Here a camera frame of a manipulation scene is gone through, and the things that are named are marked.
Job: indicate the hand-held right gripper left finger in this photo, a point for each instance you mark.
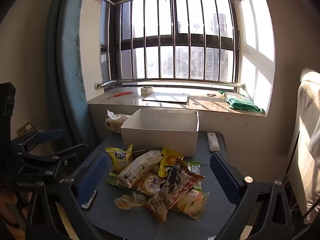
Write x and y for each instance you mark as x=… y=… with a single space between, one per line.
x=92 y=177

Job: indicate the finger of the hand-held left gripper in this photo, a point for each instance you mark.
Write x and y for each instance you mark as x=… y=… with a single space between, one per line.
x=65 y=156
x=50 y=134

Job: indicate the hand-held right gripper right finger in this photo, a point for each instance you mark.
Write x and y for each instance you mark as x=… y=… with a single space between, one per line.
x=225 y=177

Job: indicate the yellow-green chips bag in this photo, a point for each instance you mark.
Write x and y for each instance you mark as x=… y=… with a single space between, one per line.
x=118 y=158

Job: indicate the clear jelly cup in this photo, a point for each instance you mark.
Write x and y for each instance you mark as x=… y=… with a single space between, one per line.
x=123 y=202
x=138 y=198

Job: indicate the clear pastry packet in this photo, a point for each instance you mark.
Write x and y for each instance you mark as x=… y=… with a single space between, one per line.
x=150 y=183
x=193 y=202

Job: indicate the white printed long snack packet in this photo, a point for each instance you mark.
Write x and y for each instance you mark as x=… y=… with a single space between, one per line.
x=140 y=167

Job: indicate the yellow snack pouch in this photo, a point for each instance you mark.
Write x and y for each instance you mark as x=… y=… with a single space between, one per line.
x=170 y=162

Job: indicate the white cardboard box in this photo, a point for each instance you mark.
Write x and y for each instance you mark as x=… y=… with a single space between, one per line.
x=160 y=140

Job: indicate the person's left hand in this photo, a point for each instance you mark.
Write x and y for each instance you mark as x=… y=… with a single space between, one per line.
x=10 y=201

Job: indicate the brown cardboard piece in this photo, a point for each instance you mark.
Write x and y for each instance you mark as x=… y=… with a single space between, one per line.
x=25 y=128

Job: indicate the white remote control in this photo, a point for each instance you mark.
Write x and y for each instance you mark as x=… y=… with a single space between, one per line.
x=212 y=141

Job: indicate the tissue pack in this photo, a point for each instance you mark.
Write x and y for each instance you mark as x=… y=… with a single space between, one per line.
x=115 y=123

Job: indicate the blue-grey curtain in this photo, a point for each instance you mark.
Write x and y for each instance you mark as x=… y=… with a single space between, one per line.
x=67 y=67

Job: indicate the green packet with white print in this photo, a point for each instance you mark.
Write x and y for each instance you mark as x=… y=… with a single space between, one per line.
x=242 y=102

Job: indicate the white chair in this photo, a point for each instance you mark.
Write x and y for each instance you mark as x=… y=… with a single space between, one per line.
x=306 y=130

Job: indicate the white flat board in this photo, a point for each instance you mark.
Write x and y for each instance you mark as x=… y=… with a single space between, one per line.
x=166 y=97

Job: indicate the clear tape roll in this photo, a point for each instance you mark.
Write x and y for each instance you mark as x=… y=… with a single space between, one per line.
x=147 y=90

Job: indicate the metal window guard rail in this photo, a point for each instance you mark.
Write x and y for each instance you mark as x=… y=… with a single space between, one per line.
x=172 y=17

